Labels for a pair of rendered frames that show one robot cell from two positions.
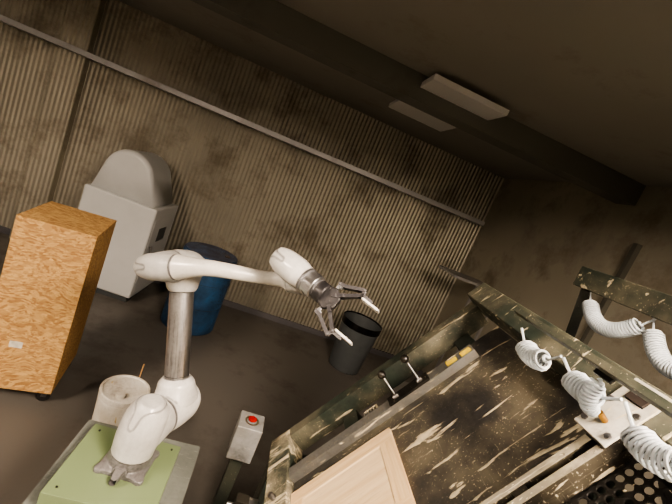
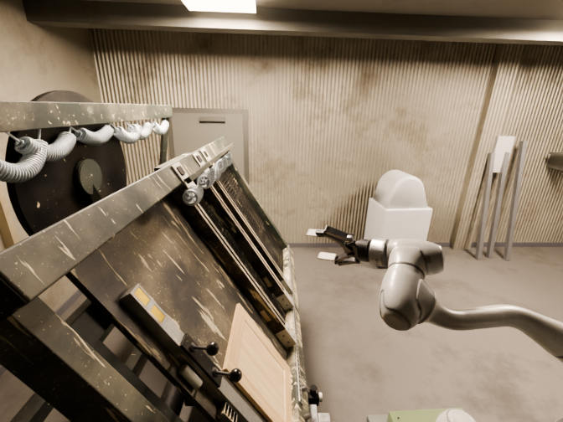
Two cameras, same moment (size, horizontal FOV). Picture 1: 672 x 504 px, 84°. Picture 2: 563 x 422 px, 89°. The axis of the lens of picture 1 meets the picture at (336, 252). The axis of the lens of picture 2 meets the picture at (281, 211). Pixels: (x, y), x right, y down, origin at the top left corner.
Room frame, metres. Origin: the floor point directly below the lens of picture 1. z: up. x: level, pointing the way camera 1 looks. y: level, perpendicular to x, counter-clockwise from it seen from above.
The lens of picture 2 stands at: (2.12, -0.17, 2.20)
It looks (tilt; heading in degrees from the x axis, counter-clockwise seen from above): 20 degrees down; 188
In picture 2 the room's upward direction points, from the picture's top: 1 degrees clockwise
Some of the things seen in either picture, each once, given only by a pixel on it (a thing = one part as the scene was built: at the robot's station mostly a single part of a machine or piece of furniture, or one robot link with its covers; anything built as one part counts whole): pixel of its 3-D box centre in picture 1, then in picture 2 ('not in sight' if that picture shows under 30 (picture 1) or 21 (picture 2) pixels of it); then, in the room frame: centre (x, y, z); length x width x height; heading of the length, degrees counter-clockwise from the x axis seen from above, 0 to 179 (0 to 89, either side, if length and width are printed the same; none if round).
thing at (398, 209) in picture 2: not in sight; (397, 218); (-2.07, 0.99, 0.69); 0.75 x 0.62 x 1.38; 101
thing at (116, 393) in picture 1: (120, 404); not in sight; (2.19, 0.94, 0.24); 0.32 x 0.30 x 0.47; 11
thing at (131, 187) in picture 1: (128, 221); not in sight; (4.15, 2.37, 0.82); 0.81 x 0.72 x 1.64; 101
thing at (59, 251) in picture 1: (49, 301); not in sight; (2.35, 1.70, 0.63); 0.50 x 0.42 x 1.25; 22
